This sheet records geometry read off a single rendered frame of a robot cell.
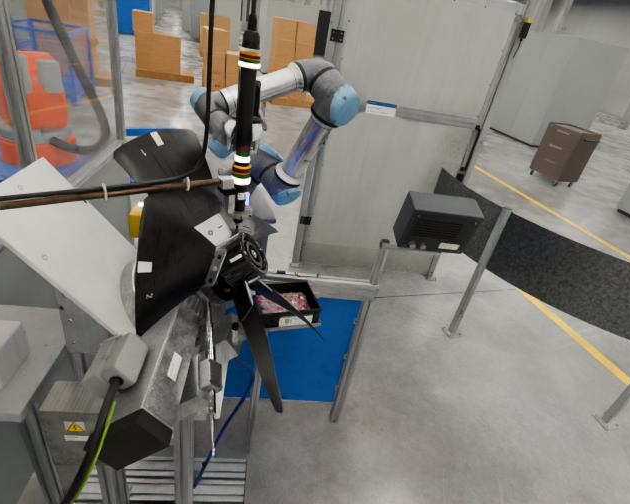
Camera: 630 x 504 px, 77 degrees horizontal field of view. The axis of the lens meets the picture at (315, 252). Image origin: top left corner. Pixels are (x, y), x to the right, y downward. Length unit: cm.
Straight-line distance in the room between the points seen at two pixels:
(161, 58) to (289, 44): 286
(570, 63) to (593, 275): 826
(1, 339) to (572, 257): 242
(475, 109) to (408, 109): 46
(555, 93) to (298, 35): 559
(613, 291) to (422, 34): 181
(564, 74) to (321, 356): 932
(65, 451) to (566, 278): 234
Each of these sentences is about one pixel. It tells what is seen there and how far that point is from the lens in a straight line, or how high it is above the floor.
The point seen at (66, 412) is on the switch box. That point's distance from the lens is 117.
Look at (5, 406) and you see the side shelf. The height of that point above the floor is 86.
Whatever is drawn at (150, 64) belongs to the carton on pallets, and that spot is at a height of 26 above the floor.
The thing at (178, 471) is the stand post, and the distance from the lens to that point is 149.
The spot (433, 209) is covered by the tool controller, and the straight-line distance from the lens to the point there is 143.
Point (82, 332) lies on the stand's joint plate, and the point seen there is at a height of 102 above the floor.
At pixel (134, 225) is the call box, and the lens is 146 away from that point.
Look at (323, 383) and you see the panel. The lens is 197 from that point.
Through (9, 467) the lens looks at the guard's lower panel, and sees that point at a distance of 188.
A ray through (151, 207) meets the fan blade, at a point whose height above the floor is 142.
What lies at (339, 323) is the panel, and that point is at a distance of 171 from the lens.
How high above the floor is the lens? 173
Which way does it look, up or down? 30 degrees down
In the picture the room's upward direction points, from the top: 11 degrees clockwise
